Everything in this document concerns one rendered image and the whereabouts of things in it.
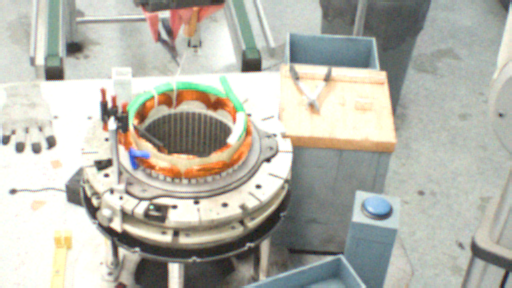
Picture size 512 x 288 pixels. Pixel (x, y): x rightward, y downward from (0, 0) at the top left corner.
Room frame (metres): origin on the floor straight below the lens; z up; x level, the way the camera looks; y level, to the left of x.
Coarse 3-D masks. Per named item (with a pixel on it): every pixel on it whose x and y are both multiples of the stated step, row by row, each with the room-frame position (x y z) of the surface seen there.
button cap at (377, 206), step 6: (372, 198) 0.97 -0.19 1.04; (378, 198) 0.97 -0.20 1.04; (384, 198) 0.97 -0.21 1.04; (366, 204) 0.96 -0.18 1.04; (372, 204) 0.95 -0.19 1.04; (378, 204) 0.96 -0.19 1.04; (384, 204) 0.96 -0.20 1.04; (366, 210) 0.95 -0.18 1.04; (372, 210) 0.94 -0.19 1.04; (378, 210) 0.94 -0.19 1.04; (384, 210) 0.94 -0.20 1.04; (378, 216) 0.94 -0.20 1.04
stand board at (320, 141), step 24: (336, 72) 1.27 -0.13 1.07; (360, 72) 1.28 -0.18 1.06; (384, 72) 1.28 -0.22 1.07; (288, 96) 1.18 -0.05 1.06; (336, 96) 1.20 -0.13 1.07; (360, 96) 1.20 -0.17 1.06; (384, 96) 1.21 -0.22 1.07; (288, 120) 1.12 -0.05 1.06; (312, 120) 1.12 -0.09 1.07; (336, 120) 1.13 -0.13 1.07; (360, 120) 1.13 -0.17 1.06; (384, 120) 1.14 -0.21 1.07; (312, 144) 1.08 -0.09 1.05; (336, 144) 1.08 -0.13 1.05; (360, 144) 1.08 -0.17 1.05; (384, 144) 1.09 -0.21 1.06
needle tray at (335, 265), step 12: (312, 264) 0.80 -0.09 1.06; (324, 264) 0.81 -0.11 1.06; (336, 264) 0.82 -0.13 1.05; (348, 264) 0.81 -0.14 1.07; (276, 276) 0.78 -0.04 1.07; (288, 276) 0.78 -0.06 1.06; (300, 276) 0.79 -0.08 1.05; (312, 276) 0.80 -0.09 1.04; (324, 276) 0.81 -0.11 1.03; (336, 276) 0.82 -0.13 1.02; (348, 276) 0.80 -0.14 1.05
